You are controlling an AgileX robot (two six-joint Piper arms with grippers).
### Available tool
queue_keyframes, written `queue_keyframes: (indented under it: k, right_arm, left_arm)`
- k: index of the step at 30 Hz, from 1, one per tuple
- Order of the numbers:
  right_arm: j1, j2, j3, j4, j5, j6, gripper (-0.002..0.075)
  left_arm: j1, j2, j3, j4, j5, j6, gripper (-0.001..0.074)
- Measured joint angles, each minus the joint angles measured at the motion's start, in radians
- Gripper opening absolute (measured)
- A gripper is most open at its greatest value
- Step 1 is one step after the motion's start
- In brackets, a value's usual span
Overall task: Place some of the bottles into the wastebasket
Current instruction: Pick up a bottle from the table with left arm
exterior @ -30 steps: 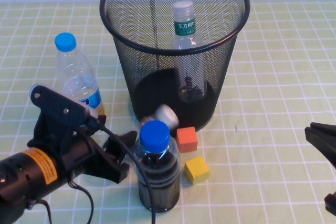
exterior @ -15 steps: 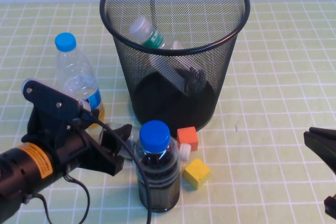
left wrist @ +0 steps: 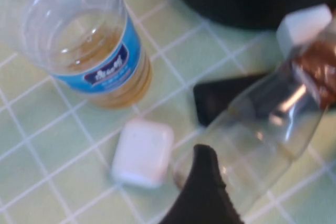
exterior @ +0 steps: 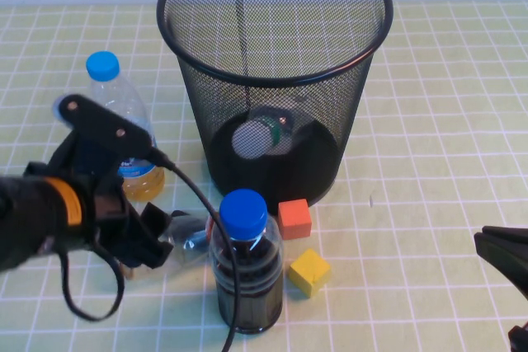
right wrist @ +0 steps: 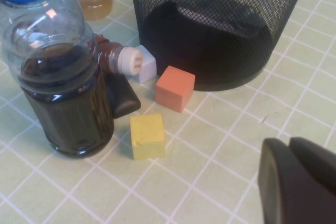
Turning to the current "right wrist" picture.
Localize orange cube block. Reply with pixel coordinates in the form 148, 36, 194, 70
155, 65, 196, 114

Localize small brown-label white-cap bottle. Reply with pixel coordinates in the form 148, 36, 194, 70
93, 34, 144, 76

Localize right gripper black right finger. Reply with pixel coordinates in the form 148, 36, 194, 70
288, 136, 336, 195

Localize white cube block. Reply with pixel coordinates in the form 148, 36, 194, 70
128, 45, 158, 83

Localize yellow cube block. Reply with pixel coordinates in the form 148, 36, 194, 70
130, 113, 166, 161

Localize black oblong case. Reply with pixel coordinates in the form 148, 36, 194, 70
104, 73, 142, 119

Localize green checkered tablecloth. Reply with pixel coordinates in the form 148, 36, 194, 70
0, 0, 336, 224

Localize blue-cap bottle with dark liquid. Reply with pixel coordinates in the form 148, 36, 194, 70
0, 0, 115, 159

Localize black wire mesh wastebasket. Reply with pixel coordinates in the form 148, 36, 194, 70
128, 0, 312, 92

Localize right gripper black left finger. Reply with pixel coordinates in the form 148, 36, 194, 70
257, 138, 336, 224

